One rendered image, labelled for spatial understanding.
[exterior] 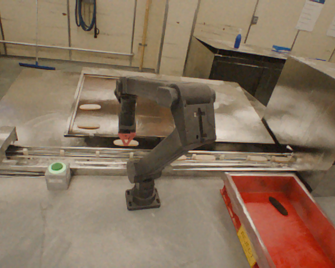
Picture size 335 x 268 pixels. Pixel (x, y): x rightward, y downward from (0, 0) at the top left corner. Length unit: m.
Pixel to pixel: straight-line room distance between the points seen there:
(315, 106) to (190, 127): 0.81
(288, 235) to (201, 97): 0.66
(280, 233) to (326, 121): 0.50
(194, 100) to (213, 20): 4.34
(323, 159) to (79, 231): 0.97
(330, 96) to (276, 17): 4.28
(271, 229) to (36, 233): 0.78
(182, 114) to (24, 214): 0.63
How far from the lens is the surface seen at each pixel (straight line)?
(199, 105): 0.47
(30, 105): 1.49
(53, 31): 4.72
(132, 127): 0.88
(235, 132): 1.27
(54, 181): 0.90
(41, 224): 0.85
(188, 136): 0.45
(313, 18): 5.80
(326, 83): 1.16
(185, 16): 4.32
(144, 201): 0.83
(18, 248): 0.82
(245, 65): 2.87
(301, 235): 1.01
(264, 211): 1.00
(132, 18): 4.52
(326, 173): 1.14
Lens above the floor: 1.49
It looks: 33 degrees down
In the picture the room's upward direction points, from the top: 11 degrees clockwise
